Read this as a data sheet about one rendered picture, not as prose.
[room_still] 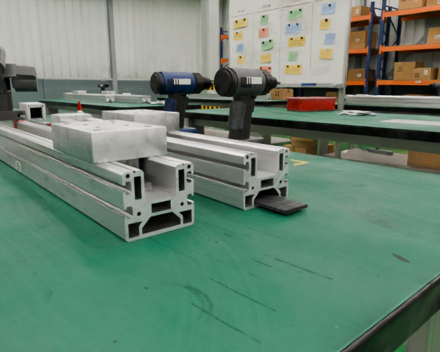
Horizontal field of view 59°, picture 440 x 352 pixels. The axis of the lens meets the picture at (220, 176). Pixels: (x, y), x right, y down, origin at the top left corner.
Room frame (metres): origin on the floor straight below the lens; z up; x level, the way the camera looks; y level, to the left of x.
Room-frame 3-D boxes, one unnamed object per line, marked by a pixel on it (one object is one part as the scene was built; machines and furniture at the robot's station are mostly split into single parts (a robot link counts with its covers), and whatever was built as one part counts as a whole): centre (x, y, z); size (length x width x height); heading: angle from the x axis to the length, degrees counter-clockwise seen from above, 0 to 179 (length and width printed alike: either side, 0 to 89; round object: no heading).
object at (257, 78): (0.89, -0.07, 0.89); 0.20 x 0.08 x 0.22; 135
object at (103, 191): (0.77, 0.33, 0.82); 0.80 x 0.10 x 0.09; 40
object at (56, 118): (1.23, 0.48, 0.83); 0.12 x 0.09 x 0.10; 130
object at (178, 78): (1.10, 0.09, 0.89); 0.20 x 0.08 x 0.22; 124
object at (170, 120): (0.90, 0.18, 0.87); 0.16 x 0.11 x 0.07; 40
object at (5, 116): (1.13, 0.61, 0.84); 0.07 x 0.07 x 0.09; 40
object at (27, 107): (2.04, 0.97, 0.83); 0.11 x 0.10 x 0.10; 130
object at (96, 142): (0.58, 0.17, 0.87); 0.16 x 0.11 x 0.07; 40
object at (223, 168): (0.90, 0.18, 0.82); 0.80 x 0.10 x 0.09; 40
